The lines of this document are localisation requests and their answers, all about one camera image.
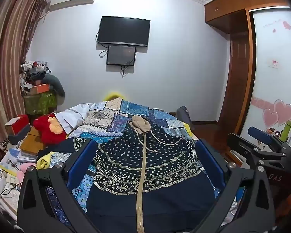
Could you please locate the small black wall monitor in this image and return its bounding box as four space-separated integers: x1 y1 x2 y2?
106 45 137 66

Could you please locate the black wall television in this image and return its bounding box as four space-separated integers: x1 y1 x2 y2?
97 16 151 47

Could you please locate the pile of mixed clothes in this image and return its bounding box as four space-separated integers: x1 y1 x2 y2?
19 60 54 93

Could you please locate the green bottle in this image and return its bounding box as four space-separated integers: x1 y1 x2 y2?
280 121 291 143

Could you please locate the pile of books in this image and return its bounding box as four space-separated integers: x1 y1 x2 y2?
0 148 39 176

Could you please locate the small yellow cloth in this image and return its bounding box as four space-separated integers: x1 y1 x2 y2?
36 155 50 170

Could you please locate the striped brown curtain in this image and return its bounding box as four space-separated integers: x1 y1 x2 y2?
0 0 48 158

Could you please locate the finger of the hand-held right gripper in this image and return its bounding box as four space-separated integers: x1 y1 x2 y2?
227 133 291 167
248 126 291 151

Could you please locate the white heart-sticker sliding door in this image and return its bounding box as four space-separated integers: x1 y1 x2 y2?
240 6 291 142

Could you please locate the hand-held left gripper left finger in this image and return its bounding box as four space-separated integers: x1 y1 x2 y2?
16 138 99 233

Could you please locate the navy patterned zip hoodie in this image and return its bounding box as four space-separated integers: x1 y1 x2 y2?
36 115 216 233

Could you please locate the dark grey box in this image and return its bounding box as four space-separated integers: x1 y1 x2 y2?
8 124 32 145

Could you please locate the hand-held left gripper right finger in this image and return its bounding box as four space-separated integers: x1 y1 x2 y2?
191 138 276 233

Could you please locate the green patterned cloth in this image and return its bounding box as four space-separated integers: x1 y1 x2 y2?
24 93 58 115

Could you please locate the white cloth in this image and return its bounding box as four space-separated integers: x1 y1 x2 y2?
54 103 97 134

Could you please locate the brown wooden box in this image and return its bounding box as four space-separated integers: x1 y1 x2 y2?
19 127 45 156

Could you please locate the red plush toy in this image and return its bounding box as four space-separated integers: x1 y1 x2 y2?
33 114 67 144

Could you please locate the blue patchwork blanket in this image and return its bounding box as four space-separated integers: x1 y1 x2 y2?
36 97 237 226

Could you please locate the black television cable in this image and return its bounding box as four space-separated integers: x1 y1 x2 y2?
95 31 109 59

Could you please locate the wooden wardrobe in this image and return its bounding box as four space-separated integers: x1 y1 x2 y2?
204 0 291 151

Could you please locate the red box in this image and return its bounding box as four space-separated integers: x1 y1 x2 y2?
5 115 31 135

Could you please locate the orange box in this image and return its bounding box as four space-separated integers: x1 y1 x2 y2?
29 84 50 95

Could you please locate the pink cloth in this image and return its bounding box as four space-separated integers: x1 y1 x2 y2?
15 163 37 183

